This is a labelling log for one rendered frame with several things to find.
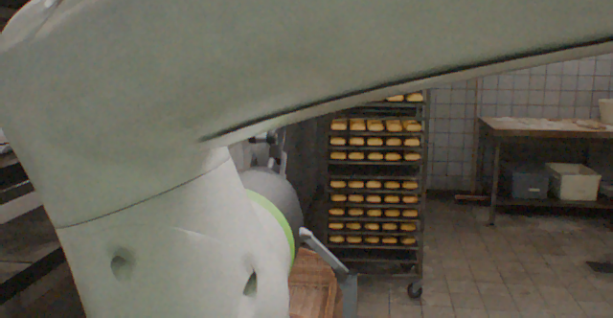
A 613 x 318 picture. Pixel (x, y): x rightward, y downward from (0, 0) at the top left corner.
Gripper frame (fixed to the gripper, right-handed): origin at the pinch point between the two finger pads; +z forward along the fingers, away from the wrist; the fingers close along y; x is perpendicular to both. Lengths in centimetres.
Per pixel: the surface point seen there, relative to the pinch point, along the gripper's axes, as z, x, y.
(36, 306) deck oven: 26, -55, 36
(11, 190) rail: 4.7, -40.7, 5.8
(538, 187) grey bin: 433, 161, 115
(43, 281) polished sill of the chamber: 29, -55, 32
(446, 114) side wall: 502, 84, 58
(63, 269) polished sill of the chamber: 36, -55, 33
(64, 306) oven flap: 38, -57, 42
